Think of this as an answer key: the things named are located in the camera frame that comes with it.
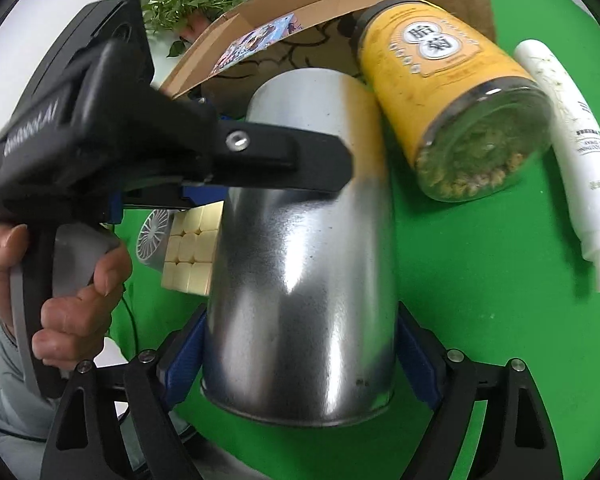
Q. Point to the white handheld fan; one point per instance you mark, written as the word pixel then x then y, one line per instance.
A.
pixel 152 240

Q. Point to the yellow label tea jar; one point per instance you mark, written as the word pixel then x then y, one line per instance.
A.
pixel 430 85

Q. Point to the person's left forearm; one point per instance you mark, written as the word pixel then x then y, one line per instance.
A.
pixel 15 400

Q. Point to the white plastic bottle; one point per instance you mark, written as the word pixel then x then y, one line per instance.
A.
pixel 580 170

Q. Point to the silver metal can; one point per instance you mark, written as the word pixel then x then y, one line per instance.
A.
pixel 300 285

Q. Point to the colourful picture book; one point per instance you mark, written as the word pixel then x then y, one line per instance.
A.
pixel 255 40

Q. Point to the person's left hand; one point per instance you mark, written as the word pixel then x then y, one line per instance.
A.
pixel 75 325

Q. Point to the puzzle cube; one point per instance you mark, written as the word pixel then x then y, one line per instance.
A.
pixel 190 255

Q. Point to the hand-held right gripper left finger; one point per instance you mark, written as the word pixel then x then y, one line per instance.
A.
pixel 185 355

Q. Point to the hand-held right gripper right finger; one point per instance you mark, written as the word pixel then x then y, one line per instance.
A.
pixel 412 355

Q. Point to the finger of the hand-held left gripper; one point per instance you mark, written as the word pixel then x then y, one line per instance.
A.
pixel 300 160
pixel 202 195

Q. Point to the cardboard box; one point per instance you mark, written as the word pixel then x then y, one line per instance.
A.
pixel 270 7

